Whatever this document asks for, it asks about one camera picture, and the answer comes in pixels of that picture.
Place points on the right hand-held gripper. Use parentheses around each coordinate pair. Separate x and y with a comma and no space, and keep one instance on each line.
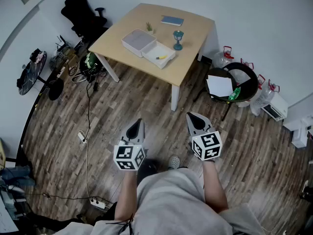
(207,146)

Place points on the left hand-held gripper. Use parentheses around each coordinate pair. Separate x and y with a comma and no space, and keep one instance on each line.
(128,155)

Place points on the yellow and black screwdriver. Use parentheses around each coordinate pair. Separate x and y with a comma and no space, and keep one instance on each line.
(162,57)

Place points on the white plastic tray box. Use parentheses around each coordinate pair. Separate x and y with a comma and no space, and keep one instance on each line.
(138,40)

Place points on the person's right forearm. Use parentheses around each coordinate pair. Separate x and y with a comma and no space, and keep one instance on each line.
(215,185)

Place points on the person's left forearm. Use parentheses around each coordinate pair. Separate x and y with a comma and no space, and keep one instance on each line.
(127,195)

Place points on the black tissue box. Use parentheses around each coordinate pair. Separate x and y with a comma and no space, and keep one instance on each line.
(36,55)

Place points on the white table leg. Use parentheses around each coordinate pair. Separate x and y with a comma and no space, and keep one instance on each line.
(200,54)
(107,67)
(175,98)

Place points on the person's black trousers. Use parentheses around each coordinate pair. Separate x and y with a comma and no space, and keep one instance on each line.
(146,170)

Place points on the person's right white clog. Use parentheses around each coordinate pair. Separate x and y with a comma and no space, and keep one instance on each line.
(173,161)

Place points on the white paper sheet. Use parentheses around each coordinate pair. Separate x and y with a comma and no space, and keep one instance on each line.
(219,84)

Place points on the white power strip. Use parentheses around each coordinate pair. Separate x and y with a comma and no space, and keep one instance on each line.
(97,203)
(82,137)
(61,72)

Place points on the round black chair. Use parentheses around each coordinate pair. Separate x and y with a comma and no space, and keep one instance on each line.
(248,87)

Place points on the clear plastic water jug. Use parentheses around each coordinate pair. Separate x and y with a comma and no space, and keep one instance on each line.
(261,81)
(247,63)
(264,98)
(221,57)

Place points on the person's grey shirt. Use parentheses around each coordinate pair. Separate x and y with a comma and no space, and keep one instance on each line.
(171,204)

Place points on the white toaster oven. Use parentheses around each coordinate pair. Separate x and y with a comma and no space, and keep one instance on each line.
(277,106)

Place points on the green and black helmet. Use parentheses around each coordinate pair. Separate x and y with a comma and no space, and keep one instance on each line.
(89,61)

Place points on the teal lantern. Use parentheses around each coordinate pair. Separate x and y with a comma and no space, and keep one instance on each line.
(178,39)

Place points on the white boxy appliance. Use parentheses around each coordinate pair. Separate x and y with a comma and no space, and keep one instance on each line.
(299,131)

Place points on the small potted green plant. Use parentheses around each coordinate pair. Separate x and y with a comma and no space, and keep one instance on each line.
(149,28)

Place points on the blue notebook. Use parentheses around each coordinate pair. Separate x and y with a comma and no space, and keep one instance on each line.
(172,20)

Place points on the round black side table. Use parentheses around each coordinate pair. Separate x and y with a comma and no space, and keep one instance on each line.
(31,75)

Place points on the blue denim cloth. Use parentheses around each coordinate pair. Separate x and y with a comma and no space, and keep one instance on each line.
(17,174)

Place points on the black office chair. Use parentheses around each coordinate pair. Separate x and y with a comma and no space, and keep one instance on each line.
(80,13)

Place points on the white drawing board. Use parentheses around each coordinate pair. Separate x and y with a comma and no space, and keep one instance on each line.
(6,219)

